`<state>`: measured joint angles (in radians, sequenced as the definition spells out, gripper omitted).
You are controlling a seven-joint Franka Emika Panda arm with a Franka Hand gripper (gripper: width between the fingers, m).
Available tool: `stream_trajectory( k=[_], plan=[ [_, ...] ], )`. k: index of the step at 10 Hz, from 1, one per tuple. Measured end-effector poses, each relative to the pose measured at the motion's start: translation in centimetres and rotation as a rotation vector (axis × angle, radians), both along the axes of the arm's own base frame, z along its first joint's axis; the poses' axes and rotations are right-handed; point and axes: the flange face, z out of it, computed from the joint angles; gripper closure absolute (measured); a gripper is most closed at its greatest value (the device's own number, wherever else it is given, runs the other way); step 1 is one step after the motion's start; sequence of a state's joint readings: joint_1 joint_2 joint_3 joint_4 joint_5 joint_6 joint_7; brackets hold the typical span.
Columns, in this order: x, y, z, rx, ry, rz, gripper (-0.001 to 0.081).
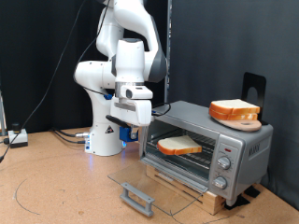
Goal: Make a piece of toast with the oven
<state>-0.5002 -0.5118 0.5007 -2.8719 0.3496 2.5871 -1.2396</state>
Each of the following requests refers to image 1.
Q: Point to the aluminium vertical frame pole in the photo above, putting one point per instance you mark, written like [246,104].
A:
[168,31]

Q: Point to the silver oven knob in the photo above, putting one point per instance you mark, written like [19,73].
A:
[220,183]
[224,163]

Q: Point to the round wooden board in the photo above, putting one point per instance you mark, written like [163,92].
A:
[246,126]

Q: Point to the silver toaster oven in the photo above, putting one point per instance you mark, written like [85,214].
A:
[243,146]

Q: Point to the black tape patch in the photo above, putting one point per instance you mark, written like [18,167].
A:
[236,202]
[253,191]

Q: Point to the gray backdrop curtain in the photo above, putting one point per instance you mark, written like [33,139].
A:
[264,37]

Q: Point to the thin metal bar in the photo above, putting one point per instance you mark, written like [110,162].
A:
[2,115]

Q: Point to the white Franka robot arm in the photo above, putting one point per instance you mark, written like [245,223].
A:
[102,140]

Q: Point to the black backdrop curtain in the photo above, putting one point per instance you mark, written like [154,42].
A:
[25,46]

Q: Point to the slotted wooden block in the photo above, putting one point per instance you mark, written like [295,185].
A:
[215,202]

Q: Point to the black metal bookend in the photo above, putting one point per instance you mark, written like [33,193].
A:
[255,81]

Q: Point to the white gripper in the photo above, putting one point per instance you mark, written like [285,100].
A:
[137,112]

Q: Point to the white box with black button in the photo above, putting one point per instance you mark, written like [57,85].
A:
[18,137]

